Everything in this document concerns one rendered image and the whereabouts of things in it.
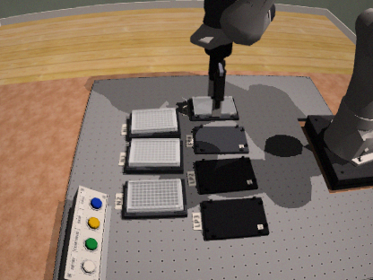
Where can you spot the white button panel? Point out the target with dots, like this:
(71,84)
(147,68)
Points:
(86,254)

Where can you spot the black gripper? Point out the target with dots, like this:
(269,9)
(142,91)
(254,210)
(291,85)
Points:
(217,61)

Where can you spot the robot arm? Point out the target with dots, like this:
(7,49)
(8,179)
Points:
(350,135)

